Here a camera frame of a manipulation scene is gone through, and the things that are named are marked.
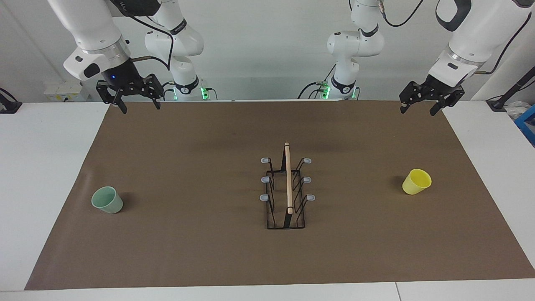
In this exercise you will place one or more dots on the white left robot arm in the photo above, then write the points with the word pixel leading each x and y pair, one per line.
pixel 355 44

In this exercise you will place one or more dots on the yellow plastic cup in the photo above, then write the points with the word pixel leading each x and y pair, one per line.
pixel 411 186

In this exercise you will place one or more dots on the black clamp mount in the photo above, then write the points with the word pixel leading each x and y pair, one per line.
pixel 10 106

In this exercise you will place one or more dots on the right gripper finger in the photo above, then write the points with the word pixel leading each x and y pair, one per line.
pixel 157 102
pixel 123 108

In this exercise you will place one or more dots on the white socket box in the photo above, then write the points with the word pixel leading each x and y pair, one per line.
pixel 62 92

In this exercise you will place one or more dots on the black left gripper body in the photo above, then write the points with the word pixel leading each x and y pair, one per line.
pixel 436 88

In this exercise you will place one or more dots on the black camera stand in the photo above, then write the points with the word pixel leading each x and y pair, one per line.
pixel 497 103

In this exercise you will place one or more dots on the pale green plastic cup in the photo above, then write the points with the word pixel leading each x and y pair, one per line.
pixel 109 205

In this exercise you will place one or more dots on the blue box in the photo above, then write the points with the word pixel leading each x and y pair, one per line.
pixel 527 125

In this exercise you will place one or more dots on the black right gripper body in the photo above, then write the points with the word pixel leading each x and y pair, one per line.
pixel 121 79

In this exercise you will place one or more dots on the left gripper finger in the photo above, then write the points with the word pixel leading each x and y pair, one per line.
pixel 411 94
pixel 449 102

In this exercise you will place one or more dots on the crumpled clear plastic bag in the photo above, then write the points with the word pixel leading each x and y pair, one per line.
pixel 516 109

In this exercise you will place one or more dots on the brown table mat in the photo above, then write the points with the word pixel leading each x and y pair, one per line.
pixel 188 251

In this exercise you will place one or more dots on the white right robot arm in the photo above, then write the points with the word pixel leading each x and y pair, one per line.
pixel 184 42

